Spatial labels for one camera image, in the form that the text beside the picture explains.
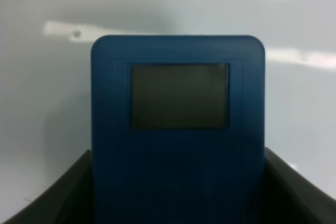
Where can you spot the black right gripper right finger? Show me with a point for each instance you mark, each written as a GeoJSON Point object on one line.
{"type": "Point", "coordinates": [290, 198]}

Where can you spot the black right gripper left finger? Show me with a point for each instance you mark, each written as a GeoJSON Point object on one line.
{"type": "Point", "coordinates": [68, 200]}

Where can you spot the blue board eraser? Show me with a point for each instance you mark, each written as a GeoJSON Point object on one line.
{"type": "Point", "coordinates": [178, 129]}

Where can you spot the white whiteboard with aluminium frame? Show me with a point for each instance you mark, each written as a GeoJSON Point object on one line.
{"type": "Point", "coordinates": [45, 78]}

